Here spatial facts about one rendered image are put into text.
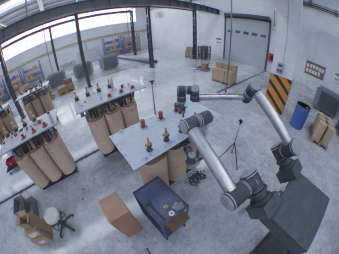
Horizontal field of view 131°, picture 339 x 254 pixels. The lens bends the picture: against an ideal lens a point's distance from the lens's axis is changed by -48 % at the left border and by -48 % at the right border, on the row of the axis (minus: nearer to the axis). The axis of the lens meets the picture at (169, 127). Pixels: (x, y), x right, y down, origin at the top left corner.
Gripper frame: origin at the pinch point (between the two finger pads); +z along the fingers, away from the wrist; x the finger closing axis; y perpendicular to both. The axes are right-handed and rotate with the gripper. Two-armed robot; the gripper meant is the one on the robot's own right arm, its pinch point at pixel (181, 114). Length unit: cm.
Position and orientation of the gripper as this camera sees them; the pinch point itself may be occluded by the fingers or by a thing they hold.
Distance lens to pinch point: 191.8
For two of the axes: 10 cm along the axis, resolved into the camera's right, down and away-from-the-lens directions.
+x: -4.1, -5.3, 7.4
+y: 9.1, -2.8, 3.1
